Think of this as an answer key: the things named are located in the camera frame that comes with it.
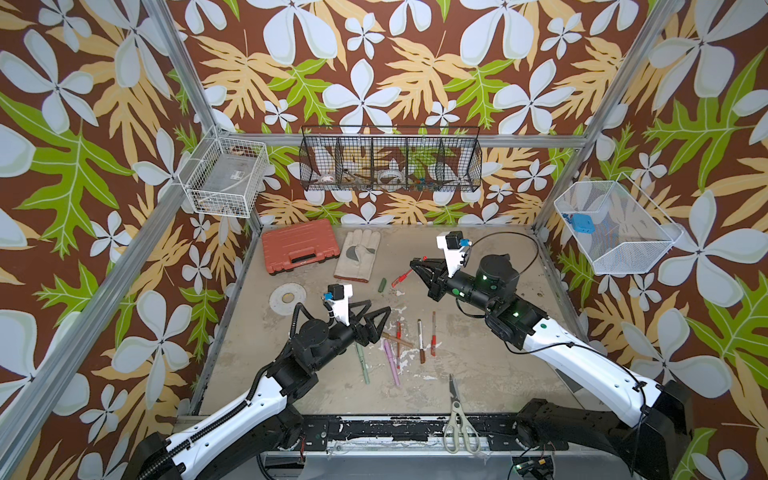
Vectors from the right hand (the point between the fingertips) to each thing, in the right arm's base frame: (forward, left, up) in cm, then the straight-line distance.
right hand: (411, 263), depth 68 cm
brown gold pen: (-4, +1, -33) cm, 34 cm away
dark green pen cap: (+16, +7, -34) cm, 38 cm away
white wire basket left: (+31, +53, +2) cm, 61 cm away
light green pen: (-12, +12, -33) cm, 37 cm away
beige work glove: (+29, +17, -32) cm, 47 cm away
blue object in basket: (+20, -52, -7) cm, 57 cm away
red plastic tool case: (+30, +38, -27) cm, 55 cm away
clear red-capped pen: (-4, -9, -33) cm, 35 cm away
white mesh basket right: (+12, -59, -3) cm, 60 cm away
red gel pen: (-3, +2, -33) cm, 33 cm away
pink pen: (-11, +4, -33) cm, 35 cm away
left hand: (-6, +7, -9) cm, 12 cm away
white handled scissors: (-28, -11, -33) cm, 45 cm away
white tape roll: (+11, +40, -33) cm, 53 cm away
